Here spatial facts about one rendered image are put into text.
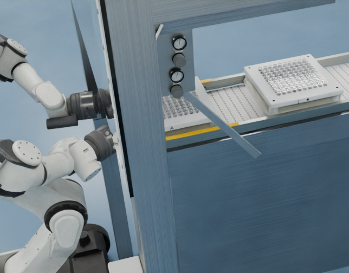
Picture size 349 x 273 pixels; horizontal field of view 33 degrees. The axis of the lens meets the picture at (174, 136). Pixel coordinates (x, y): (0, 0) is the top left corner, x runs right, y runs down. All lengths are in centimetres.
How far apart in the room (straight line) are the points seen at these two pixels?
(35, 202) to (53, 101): 33
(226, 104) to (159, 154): 108
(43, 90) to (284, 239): 105
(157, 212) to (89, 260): 141
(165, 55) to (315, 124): 60
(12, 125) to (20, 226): 85
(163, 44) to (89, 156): 38
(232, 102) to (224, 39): 219
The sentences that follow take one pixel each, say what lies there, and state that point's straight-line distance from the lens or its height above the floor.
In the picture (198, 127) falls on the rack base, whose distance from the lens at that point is 181.
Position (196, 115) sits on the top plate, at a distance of 178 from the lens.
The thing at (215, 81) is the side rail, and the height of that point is 86.
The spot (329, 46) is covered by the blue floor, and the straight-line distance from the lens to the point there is 406.
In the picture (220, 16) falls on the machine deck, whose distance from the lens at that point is 155.
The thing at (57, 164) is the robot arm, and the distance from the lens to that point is 153.
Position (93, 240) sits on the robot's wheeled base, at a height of 21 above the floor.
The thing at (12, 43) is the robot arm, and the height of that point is 106.
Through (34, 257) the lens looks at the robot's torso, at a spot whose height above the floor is 42.
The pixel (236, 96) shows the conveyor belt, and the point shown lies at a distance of 199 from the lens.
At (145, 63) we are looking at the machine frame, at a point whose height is 153.
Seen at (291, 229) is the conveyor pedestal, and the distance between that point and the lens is 226.
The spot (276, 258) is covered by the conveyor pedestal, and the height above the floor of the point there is 16.
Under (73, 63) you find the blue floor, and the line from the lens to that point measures 403.
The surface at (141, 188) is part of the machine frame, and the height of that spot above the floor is 131.
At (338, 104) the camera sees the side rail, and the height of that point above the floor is 86.
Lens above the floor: 192
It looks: 37 degrees down
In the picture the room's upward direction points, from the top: 5 degrees counter-clockwise
